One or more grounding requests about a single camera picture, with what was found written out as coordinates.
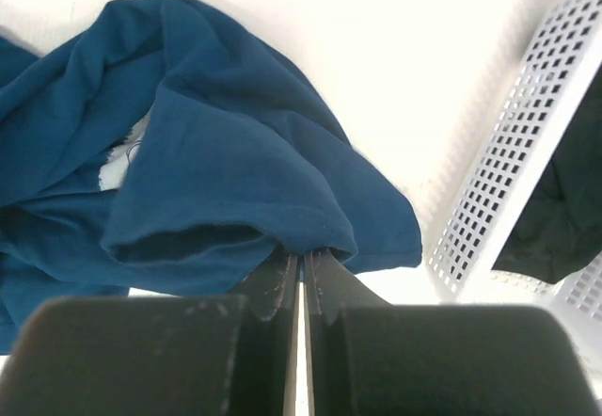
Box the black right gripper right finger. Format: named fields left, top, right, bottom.
left=304, top=250, right=597, bottom=415

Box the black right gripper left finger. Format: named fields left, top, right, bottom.
left=1, top=251, right=298, bottom=415

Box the blue t shirt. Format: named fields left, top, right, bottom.
left=1, top=0, right=422, bottom=354

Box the black t shirt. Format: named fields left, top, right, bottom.
left=493, top=72, right=601, bottom=284

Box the white plastic basket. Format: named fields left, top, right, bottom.
left=425, top=0, right=602, bottom=328

